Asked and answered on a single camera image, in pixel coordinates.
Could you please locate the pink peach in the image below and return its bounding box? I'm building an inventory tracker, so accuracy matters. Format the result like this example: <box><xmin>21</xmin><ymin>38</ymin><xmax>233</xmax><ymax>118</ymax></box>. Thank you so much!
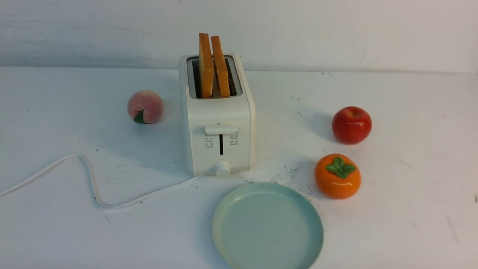
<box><xmin>127</xmin><ymin>90</ymin><xmax>164</xmax><ymax>124</ymax></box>

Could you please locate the orange persimmon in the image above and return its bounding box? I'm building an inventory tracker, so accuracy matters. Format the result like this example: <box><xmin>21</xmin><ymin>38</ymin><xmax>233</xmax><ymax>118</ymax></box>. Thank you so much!
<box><xmin>314</xmin><ymin>154</ymin><xmax>361</xmax><ymax>200</ymax></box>

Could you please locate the white two-slot toaster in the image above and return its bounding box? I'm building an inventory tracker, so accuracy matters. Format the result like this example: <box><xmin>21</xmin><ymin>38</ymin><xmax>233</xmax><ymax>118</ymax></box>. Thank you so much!
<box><xmin>178</xmin><ymin>53</ymin><xmax>256</xmax><ymax>177</ymax></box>

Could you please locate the toast slice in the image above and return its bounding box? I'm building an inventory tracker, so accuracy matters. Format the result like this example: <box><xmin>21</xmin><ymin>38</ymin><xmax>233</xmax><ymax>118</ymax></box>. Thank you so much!
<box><xmin>211</xmin><ymin>36</ymin><xmax>231</xmax><ymax>98</ymax></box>
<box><xmin>199</xmin><ymin>33</ymin><xmax>214</xmax><ymax>99</ymax></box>

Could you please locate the red apple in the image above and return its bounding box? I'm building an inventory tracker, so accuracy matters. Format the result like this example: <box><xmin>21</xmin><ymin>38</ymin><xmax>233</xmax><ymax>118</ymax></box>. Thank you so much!
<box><xmin>332</xmin><ymin>106</ymin><xmax>372</xmax><ymax>145</ymax></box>

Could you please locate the white toaster power cord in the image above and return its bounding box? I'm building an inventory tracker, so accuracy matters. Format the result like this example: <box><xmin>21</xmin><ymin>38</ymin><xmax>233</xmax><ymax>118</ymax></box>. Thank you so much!
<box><xmin>0</xmin><ymin>154</ymin><xmax>204</xmax><ymax>209</ymax></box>

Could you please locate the light green plate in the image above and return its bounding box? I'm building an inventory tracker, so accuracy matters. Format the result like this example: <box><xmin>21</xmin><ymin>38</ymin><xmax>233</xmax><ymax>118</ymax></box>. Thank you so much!
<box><xmin>212</xmin><ymin>182</ymin><xmax>324</xmax><ymax>269</ymax></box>

